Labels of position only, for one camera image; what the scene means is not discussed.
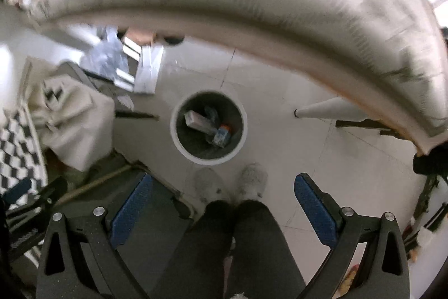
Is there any beige cloth bag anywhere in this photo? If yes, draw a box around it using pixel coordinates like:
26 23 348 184
28 73 116 171

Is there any dark bar under table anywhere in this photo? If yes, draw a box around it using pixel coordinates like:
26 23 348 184
335 120 400 138

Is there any wooden stick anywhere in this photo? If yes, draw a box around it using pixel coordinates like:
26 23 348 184
54 162 141 207

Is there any blue plastic bag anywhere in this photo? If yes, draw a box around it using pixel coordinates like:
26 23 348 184
80 26 130 80

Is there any white flat box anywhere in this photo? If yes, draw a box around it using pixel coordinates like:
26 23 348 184
134 45 164 94

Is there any white right shoe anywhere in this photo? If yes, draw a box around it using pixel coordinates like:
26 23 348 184
238 163 268 200

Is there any person's leg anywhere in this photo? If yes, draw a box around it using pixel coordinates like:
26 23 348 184
224 200 307 299
149 200 235 299

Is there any white left shoe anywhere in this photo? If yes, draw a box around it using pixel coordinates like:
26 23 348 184
193 168 228 205

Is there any white round trash bin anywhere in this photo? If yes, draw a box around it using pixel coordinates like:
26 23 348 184
170 89 248 166

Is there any person's right leg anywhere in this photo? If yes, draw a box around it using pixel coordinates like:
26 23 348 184
224 200 307 299

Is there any black chair seat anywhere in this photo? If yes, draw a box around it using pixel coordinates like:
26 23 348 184
413 145 448 177

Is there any white table leg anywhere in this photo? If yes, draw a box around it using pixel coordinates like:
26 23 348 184
294 99 366 121

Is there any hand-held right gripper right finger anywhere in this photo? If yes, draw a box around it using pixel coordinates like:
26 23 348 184
293 173 411 299

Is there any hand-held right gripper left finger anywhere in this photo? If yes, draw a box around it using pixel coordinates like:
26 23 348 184
35 173 155 299

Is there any white shoe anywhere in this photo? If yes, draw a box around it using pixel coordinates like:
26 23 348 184
238 163 268 200
193 168 228 205

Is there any blue and orange carton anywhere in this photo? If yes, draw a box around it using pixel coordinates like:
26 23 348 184
213 125 232 148

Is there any person's left leg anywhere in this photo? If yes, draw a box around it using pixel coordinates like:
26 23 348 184
149 200 235 299

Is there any black and white checkered mat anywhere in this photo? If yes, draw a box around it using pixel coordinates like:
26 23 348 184
0 103 50 196

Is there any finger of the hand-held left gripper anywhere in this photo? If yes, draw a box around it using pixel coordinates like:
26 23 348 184
0 177 33 204
30 176 69 214

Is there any white carton box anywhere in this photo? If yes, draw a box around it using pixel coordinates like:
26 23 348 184
184 110 216 135

